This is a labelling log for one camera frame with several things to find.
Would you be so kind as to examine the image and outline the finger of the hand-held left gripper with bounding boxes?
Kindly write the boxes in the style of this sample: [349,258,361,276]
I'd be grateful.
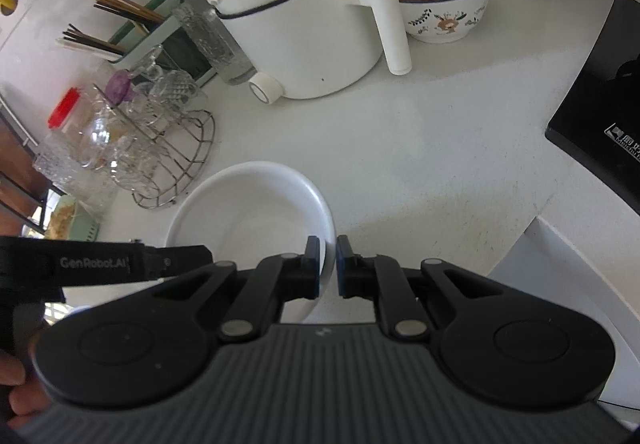
[142,243,214,279]

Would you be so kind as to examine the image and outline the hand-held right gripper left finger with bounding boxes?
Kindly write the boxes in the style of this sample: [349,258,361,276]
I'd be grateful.
[150,235,322,343]

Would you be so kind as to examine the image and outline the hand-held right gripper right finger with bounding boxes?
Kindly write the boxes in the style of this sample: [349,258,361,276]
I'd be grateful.
[335,234,504,341]

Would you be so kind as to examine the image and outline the white bowl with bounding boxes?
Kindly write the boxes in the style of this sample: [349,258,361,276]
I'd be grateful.
[164,161,337,325]

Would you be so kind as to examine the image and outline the person's left hand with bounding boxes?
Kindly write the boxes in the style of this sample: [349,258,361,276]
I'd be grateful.
[0,324,54,431]

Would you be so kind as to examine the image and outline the green plastic basket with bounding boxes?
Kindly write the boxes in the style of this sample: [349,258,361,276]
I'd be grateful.
[43,194,102,243]

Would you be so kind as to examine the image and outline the dried noodles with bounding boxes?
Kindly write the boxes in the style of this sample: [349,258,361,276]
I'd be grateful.
[47,201,77,240]

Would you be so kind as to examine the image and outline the wooden cutting board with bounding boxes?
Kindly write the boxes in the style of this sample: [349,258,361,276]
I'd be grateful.
[0,111,52,226]

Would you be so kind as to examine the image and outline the crystal glass cup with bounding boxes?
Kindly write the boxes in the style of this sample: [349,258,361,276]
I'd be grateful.
[127,44,166,85]
[79,109,146,175]
[134,66,209,119]

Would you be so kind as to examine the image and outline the red lid jar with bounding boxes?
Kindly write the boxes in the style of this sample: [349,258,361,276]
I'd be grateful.
[32,86,122,212]

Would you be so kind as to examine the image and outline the purple rack knob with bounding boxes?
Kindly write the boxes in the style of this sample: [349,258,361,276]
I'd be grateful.
[107,69,135,104]

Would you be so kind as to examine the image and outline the bundle of pale chopsticks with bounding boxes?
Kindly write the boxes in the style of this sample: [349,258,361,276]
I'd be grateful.
[55,23,127,62]

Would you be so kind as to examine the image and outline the green chopstick holder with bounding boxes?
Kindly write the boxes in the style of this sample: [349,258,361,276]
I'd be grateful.
[107,0,222,86]

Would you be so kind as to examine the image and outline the glass pitcher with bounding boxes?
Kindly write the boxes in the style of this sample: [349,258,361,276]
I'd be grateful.
[171,0,257,86]

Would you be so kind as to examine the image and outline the white electric pot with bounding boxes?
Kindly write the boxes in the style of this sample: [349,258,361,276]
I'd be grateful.
[202,0,414,106]

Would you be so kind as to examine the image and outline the bundle of brown chopsticks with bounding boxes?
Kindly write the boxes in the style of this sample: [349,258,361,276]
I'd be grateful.
[93,0,167,26]

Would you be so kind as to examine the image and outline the floral bowl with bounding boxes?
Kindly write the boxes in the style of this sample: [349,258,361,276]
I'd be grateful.
[392,0,494,44]

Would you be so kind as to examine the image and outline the black induction cooktop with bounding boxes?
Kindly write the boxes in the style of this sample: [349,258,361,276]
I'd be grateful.
[544,0,640,216]

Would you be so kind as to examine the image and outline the wire cup rack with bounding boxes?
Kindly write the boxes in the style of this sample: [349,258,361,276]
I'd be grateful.
[92,81,217,210]

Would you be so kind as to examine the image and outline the steel cabinet handle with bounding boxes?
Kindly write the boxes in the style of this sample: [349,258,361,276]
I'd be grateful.
[0,93,39,148]

